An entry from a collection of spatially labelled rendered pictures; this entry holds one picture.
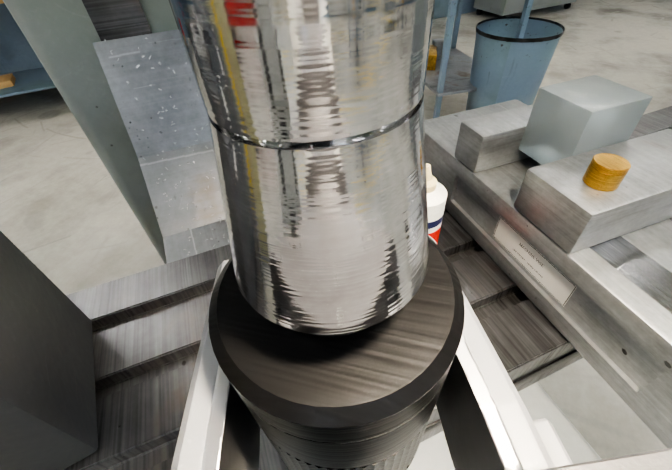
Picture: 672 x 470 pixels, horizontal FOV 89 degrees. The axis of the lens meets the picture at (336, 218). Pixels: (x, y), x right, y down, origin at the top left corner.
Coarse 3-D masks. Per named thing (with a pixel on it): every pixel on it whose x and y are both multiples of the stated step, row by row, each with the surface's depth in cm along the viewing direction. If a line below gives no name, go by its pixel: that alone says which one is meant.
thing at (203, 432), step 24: (216, 360) 7; (192, 384) 7; (216, 384) 7; (192, 408) 7; (216, 408) 7; (240, 408) 7; (192, 432) 6; (216, 432) 6; (240, 432) 7; (192, 456) 6; (216, 456) 6; (240, 456) 7
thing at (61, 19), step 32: (32, 0) 38; (64, 0) 39; (96, 0) 40; (128, 0) 41; (160, 0) 43; (32, 32) 40; (64, 32) 41; (96, 32) 42; (128, 32) 43; (64, 64) 43; (96, 64) 44; (64, 96) 46; (96, 96) 46; (96, 128) 49; (128, 160) 53; (128, 192) 56; (160, 256) 68
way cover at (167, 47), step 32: (160, 32) 44; (128, 64) 44; (128, 96) 45; (160, 96) 46; (192, 96) 47; (128, 128) 46; (160, 128) 47; (192, 128) 48; (160, 160) 47; (192, 160) 48; (160, 192) 47; (192, 192) 48; (160, 224) 46; (192, 224) 47; (224, 224) 48
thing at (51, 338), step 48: (0, 240) 23; (0, 288) 21; (48, 288) 26; (0, 336) 19; (48, 336) 23; (0, 384) 18; (48, 384) 21; (0, 432) 18; (48, 432) 20; (96, 432) 24
